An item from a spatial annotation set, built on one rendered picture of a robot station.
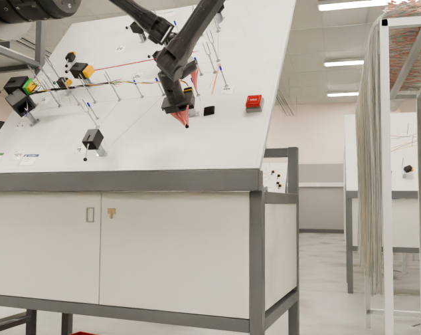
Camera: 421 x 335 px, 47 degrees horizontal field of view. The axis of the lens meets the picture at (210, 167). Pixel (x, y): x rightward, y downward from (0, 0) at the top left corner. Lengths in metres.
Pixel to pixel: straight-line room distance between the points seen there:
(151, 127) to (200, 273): 0.56
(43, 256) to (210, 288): 0.67
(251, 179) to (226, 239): 0.22
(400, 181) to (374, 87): 2.57
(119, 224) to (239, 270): 0.46
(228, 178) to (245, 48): 0.66
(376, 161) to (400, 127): 3.08
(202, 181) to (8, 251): 0.86
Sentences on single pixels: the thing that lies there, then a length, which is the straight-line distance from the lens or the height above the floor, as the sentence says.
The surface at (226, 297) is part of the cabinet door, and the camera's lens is 1.60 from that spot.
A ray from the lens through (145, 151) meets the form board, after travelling 1.72.
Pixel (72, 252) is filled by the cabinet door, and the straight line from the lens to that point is 1.86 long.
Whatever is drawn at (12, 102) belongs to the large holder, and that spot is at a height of 1.15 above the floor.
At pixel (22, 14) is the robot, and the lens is 0.87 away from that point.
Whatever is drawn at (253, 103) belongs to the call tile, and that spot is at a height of 1.10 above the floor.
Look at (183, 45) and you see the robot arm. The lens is 1.46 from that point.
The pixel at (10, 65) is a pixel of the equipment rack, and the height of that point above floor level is 1.44.
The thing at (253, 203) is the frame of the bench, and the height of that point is 0.76.
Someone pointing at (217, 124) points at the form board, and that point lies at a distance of 1.70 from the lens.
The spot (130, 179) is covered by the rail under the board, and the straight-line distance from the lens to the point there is 1.68.
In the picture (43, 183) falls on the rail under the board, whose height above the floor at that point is 0.83.
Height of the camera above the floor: 0.77
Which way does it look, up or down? 4 degrees up
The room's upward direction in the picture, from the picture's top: straight up
